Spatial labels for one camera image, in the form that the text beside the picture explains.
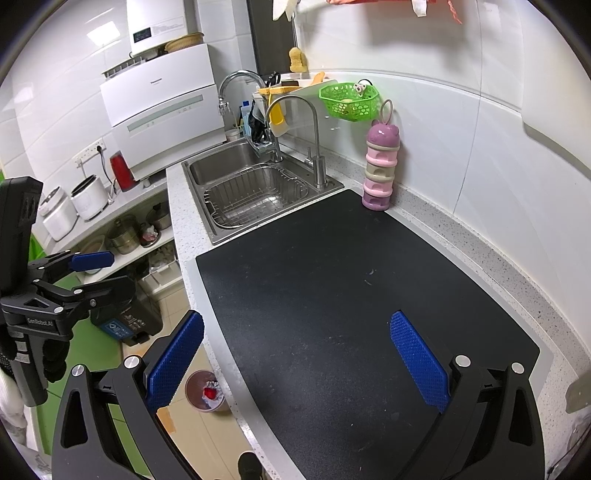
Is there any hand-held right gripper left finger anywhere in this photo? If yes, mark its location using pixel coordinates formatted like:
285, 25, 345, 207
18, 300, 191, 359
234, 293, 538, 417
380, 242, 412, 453
52, 310, 205, 480

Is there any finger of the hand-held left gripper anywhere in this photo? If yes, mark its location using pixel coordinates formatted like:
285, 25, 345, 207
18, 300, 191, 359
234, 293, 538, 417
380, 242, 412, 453
46, 275, 137, 319
28, 250, 115, 278

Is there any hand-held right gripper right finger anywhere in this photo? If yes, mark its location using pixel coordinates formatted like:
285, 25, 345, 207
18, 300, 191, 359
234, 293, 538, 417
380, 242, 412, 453
390, 311, 546, 480

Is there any pink waste bin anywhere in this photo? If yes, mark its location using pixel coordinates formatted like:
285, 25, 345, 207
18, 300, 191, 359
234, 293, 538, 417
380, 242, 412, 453
185, 369, 232, 414

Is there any person's left forearm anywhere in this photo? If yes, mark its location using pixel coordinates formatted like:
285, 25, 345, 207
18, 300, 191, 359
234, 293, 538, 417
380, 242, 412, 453
0, 369, 28, 446

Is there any metal bowl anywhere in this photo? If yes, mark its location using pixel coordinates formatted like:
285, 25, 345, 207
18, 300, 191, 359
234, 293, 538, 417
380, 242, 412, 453
76, 235, 108, 276

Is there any steel cooking pot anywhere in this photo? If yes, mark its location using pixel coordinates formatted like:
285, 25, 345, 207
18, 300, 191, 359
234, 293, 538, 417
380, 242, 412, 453
107, 218, 141, 256

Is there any white rice cooker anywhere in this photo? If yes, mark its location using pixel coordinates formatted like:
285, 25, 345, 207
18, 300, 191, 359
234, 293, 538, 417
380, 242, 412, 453
71, 174, 109, 221
38, 186, 78, 241

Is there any white storage shelf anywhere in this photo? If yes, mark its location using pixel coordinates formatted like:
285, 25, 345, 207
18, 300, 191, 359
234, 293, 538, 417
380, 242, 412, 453
46, 182, 185, 296

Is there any small dark pot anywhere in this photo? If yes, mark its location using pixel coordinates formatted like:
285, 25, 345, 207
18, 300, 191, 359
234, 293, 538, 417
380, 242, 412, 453
147, 202, 172, 230

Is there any red kettle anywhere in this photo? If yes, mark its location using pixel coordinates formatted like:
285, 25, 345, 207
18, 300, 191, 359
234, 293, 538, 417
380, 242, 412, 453
109, 151, 138, 192

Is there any black rubber mat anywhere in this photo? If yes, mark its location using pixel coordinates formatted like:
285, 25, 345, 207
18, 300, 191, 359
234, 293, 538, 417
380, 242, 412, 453
195, 188, 541, 480

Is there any person's black shoe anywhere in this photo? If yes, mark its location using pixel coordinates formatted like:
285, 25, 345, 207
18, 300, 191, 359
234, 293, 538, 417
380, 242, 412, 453
238, 452, 264, 480

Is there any white countertop dishwasher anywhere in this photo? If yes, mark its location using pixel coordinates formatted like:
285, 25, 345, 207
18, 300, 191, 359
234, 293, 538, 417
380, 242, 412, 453
100, 43, 227, 181

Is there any stainless steel sink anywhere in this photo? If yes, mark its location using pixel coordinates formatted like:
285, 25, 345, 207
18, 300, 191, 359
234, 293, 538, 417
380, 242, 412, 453
181, 140, 345, 245

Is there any pink stacked container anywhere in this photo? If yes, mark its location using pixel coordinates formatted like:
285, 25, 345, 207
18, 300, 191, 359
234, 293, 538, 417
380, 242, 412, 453
361, 99, 400, 212

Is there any utensil caddy with brushes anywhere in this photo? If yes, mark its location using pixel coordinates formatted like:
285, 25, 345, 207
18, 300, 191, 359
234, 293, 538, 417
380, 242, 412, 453
238, 102, 269, 144

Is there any thin gooseneck steel faucet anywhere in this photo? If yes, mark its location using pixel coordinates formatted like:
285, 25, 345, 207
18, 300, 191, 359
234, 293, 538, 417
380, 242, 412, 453
264, 95, 328, 189

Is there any chrome kitchen faucet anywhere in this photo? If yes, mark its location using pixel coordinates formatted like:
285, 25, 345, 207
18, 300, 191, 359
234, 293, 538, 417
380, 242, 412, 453
218, 70, 283, 163

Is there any yellow plastic holder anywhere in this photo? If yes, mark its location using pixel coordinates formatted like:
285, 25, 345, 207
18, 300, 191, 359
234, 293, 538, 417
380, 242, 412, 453
257, 71, 326, 138

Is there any wicker basket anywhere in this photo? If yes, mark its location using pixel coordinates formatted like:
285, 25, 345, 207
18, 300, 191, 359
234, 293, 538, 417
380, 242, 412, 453
165, 32, 205, 52

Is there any white water heater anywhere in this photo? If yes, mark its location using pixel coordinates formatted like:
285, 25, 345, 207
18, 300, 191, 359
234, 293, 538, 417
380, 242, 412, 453
127, 0, 204, 58

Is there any green plastic basket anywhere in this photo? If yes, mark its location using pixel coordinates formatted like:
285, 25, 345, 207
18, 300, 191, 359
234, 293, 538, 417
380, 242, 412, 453
318, 82, 382, 123

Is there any white wall socket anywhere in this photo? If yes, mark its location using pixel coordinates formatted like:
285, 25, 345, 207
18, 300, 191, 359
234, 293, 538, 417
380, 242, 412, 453
74, 138, 108, 166

